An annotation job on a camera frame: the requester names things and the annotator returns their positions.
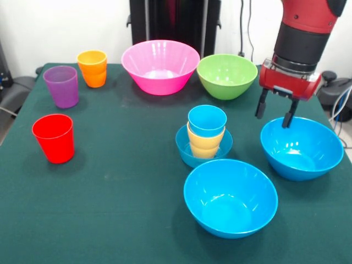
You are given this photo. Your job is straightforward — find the dark green tablecloth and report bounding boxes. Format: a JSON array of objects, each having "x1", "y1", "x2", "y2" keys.
[{"x1": 0, "y1": 62, "x2": 352, "y2": 264}]

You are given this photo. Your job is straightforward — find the orange cup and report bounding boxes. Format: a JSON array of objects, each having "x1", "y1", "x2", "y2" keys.
[{"x1": 76, "y1": 49, "x2": 108, "y2": 89}]

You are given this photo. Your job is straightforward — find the small blue bowl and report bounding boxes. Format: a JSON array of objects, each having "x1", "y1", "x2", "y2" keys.
[{"x1": 175, "y1": 125, "x2": 234, "y2": 169}]

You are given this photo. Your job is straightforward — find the blue cup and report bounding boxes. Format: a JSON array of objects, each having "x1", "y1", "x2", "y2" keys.
[{"x1": 188, "y1": 104, "x2": 228, "y2": 138}]

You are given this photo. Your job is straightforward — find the black wall cable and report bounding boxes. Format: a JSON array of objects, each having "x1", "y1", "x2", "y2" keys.
[{"x1": 236, "y1": 0, "x2": 265, "y2": 67}]

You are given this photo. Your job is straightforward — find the purple cup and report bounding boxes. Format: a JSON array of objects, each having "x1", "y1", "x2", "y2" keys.
[{"x1": 43, "y1": 65, "x2": 80, "y2": 109}]

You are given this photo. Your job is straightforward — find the large blue bowl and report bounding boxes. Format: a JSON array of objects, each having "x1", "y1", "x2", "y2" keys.
[
  {"x1": 260, "y1": 116, "x2": 345, "y2": 182},
  {"x1": 183, "y1": 158, "x2": 279, "y2": 239}
]

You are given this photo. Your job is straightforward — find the yellow cup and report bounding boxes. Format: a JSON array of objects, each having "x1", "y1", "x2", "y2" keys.
[{"x1": 186, "y1": 122, "x2": 227, "y2": 160}]

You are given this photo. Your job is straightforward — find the green bowl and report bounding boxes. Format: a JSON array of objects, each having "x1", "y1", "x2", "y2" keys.
[{"x1": 196, "y1": 53, "x2": 259, "y2": 101}]

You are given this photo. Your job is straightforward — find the red cup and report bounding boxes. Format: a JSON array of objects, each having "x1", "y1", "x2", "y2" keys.
[{"x1": 31, "y1": 113, "x2": 75, "y2": 164}]

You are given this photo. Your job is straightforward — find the blue and white cables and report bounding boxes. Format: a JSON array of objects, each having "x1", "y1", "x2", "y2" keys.
[{"x1": 328, "y1": 84, "x2": 352, "y2": 148}]

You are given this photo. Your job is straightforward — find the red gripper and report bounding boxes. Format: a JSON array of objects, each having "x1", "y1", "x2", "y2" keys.
[{"x1": 255, "y1": 58, "x2": 322, "y2": 129}]

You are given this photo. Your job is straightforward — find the black chair base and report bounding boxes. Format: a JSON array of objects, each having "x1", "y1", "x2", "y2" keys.
[{"x1": 316, "y1": 70, "x2": 352, "y2": 123}]

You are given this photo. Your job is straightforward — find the pink bowl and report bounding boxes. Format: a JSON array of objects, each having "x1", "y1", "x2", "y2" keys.
[{"x1": 121, "y1": 40, "x2": 201, "y2": 96}]

